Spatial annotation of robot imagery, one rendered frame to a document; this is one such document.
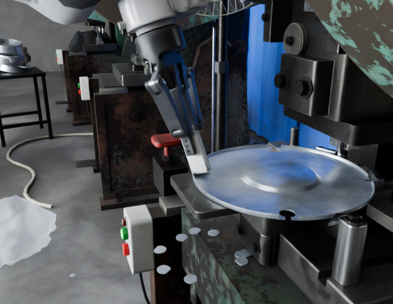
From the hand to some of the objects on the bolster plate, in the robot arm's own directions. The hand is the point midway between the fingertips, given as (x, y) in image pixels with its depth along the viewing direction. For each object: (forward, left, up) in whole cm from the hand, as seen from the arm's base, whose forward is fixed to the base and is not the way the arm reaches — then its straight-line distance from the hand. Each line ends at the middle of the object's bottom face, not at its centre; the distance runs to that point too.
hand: (195, 152), depth 67 cm
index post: (+20, -18, -12) cm, 29 cm away
